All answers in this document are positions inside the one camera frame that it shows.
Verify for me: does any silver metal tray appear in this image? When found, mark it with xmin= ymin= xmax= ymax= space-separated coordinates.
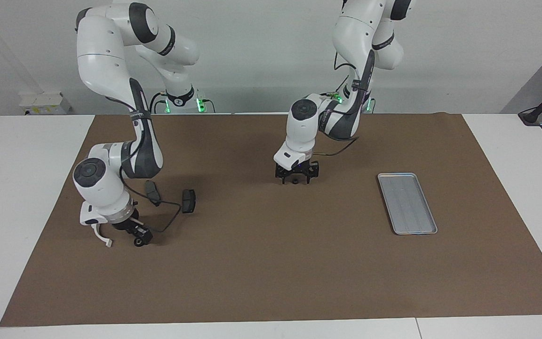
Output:
xmin=377 ymin=173 xmax=438 ymax=235

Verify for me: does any dark grey angled brake pad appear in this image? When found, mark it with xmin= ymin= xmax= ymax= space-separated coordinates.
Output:
xmin=144 ymin=180 xmax=162 ymax=207

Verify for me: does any black rectangular brake pad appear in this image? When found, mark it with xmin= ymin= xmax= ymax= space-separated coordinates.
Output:
xmin=182 ymin=189 xmax=197 ymax=214

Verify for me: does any brown table mat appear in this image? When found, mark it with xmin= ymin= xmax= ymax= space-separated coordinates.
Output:
xmin=0 ymin=112 xmax=542 ymax=327

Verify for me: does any white curved plastic bracket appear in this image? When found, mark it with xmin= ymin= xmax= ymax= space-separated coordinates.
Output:
xmin=91 ymin=223 xmax=113 ymax=249

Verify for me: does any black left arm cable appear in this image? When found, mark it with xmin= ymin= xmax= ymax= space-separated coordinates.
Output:
xmin=316 ymin=45 xmax=364 ymax=157

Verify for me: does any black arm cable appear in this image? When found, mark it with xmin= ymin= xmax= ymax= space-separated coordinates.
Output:
xmin=106 ymin=94 xmax=182 ymax=233
xmin=316 ymin=45 xmax=364 ymax=157

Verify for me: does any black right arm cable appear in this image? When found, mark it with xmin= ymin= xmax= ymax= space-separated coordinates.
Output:
xmin=106 ymin=94 xmax=182 ymax=233

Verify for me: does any black right base cable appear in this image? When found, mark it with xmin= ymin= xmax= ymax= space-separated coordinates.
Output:
xmin=149 ymin=92 xmax=215 ymax=114

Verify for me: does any white wall box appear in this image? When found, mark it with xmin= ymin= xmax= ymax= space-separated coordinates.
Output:
xmin=19 ymin=92 xmax=72 ymax=115

